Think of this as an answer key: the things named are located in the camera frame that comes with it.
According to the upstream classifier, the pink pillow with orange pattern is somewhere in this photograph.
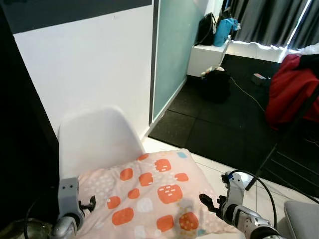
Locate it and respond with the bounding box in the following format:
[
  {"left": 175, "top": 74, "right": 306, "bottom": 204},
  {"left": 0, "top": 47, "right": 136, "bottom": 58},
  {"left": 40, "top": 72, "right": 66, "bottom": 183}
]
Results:
[{"left": 75, "top": 148, "right": 241, "bottom": 239}]

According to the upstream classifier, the white plastic chair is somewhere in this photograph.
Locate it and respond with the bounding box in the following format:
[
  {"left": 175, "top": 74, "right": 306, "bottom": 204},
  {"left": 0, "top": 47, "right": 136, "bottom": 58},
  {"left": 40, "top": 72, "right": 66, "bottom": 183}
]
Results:
[{"left": 58, "top": 105, "right": 146, "bottom": 181}]

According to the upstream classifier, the grey padded seat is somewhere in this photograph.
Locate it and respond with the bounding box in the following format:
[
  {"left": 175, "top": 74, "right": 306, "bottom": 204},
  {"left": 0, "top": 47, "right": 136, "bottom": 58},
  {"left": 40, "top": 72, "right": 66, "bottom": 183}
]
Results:
[{"left": 283, "top": 201, "right": 319, "bottom": 239}]

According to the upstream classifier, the black slanted pole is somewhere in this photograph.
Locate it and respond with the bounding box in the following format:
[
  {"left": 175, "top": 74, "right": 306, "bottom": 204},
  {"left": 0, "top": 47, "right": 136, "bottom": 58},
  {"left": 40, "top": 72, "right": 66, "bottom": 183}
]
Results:
[{"left": 245, "top": 89, "right": 319, "bottom": 191}]

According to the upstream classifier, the black cabinet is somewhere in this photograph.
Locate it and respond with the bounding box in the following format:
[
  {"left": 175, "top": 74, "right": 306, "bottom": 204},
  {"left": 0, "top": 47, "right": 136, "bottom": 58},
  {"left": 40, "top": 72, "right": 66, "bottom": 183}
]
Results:
[{"left": 0, "top": 5, "right": 60, "bottom": 226}]

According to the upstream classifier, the black bag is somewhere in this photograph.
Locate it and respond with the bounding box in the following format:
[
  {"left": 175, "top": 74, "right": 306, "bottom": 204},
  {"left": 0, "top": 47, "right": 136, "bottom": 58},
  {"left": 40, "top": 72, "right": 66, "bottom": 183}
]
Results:
[{"left": 201, "top": 70, "right": 233, "bottom": 104}]

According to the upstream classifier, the white low shelf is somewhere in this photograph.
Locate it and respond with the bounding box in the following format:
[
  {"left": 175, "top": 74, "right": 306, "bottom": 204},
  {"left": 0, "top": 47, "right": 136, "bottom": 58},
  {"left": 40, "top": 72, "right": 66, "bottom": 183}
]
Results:
[{"left": 186, "top": 39, "right": 231, "bottom": 78}]

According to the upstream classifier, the blue bag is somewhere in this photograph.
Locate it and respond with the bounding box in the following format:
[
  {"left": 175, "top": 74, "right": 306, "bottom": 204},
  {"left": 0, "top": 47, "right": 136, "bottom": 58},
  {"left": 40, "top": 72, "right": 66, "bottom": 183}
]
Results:
[{"left": 214, "top": 18, "right": 239, "bottom": 48}]

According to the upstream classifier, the black backpack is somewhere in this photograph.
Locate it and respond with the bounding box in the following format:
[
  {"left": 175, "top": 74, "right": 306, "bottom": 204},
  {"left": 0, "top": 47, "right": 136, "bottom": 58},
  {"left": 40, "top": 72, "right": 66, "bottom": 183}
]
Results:
[{"left": 195, "top": 12, "right": 218, "bottom": 47}]

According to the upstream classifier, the dark grey curtain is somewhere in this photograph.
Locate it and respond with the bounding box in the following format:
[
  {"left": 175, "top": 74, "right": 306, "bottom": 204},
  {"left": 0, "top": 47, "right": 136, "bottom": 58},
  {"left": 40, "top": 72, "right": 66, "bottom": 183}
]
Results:
[{"left": 231, "top": 0, "right": 319, "bottom": 51}]

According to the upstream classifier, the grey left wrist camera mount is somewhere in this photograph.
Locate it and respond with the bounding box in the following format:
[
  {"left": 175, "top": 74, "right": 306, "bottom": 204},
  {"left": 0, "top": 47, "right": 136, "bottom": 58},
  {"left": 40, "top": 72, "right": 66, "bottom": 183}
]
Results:
[{"left": 58, "top": 178, "right": 81, "bottom": 218}]

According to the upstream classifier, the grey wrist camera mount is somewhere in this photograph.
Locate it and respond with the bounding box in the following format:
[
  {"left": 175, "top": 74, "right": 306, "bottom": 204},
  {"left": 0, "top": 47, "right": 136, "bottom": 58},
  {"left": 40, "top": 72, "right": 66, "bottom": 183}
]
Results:
[
  {"left": 222, "top": 171, "right": 248, "bottom": 206},
  {"left": 58, "top": 178, "right": 81, "bottom": 218}
]

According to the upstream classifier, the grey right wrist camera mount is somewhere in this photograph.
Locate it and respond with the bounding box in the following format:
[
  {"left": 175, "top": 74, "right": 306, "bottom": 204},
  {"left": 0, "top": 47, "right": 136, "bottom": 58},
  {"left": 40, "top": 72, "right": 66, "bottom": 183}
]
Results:
[{"left": 222, "top": 171, "right": 248, "bottom": 206}]

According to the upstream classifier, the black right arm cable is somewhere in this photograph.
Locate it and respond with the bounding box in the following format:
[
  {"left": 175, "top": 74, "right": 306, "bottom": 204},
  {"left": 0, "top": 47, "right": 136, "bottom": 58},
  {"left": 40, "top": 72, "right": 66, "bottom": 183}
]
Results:
[{"left": 232, "top": 169, "right": 278, "bottom": 231}]

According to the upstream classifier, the thin floor cable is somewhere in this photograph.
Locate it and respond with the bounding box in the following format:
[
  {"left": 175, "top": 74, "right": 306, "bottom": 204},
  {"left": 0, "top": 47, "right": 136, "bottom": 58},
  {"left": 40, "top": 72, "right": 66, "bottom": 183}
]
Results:
[{"left": 230, "top": 76, "right": 268, "bottom": 113}]

